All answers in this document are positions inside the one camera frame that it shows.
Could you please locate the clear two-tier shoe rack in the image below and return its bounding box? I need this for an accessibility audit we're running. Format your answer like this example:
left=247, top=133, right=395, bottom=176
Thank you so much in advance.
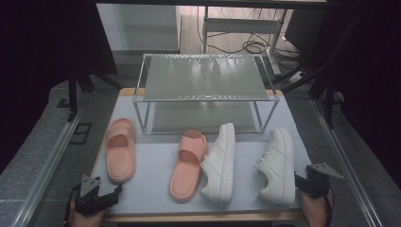
left=131, top=53, right=281, bottom=136

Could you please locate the white sneaker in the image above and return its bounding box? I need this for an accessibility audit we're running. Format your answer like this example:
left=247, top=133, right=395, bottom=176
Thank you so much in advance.
left=200, top=122, right=236, bottom=203
left=255, top=127, right=296, bottom=207

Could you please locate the dark monitor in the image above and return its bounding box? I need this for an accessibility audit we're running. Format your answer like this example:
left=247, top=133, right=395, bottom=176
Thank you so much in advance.
left=284, top=9, right=326, bottom=59

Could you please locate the white power strip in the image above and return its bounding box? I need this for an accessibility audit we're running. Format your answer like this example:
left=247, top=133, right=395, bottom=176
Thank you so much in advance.
left=285, top=70, right=307, bottom=85

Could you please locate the black metal stand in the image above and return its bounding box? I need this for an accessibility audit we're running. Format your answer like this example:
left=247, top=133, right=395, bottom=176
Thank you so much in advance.
left=56, top=62, right=124, bottom=123
left=280, top=12, right=363, bottom=129

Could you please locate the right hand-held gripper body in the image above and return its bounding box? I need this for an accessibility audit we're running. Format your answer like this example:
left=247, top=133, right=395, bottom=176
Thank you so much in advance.
left=304, top=162, right=344, bottom=199

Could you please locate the person's right hand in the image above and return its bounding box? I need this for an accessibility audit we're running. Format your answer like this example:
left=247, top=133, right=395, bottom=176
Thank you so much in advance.
left=299, top=188, right=335, bottom=227

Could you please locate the white metal desk frame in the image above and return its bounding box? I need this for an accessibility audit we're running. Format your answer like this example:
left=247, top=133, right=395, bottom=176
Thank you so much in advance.
left=201, top=6, right=287, bottom=77

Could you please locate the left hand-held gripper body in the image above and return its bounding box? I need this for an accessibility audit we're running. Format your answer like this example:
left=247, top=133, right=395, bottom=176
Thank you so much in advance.
left=74, top=175, right=112, bottom=218

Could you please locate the pink slipper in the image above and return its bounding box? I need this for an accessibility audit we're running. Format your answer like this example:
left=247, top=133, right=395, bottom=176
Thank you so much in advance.
left=168, top=130, right=209, bottom=202
left=104, top=117, right=137, bottom=183

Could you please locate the grey foam mat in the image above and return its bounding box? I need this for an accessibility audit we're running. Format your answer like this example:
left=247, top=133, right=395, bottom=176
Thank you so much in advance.
left=91, top=94, right=313, bottom=216

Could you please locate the dark curtain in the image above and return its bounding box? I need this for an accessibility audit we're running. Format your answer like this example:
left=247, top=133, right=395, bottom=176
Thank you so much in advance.
left=0, top=0, right=118, bottom=174
left=324, top=0, right=401, bottom=190

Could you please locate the black square floor bracket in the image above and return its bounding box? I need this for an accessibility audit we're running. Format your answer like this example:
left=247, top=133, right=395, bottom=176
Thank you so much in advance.
left=69, top=122, right=94, bottom=146

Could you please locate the black floor cable bundle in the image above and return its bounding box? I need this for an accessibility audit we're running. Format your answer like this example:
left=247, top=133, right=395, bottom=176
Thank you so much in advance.
left=197, top=6, right=301, bottom=65

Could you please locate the person's left hand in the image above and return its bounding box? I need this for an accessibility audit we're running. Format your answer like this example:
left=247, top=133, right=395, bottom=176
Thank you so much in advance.
left=68, top=204, right=107, bottom=227

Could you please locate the white cabinet panel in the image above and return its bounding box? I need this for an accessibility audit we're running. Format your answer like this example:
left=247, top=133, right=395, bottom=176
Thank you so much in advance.
left=96, top=3, right=182, bottom=53

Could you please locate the aluminium rail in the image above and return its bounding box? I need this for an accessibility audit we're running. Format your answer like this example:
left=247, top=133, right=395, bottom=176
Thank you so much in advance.
left=310, top=98, right=385, bottom=227
left=10, top=112, right=83, bottom=227

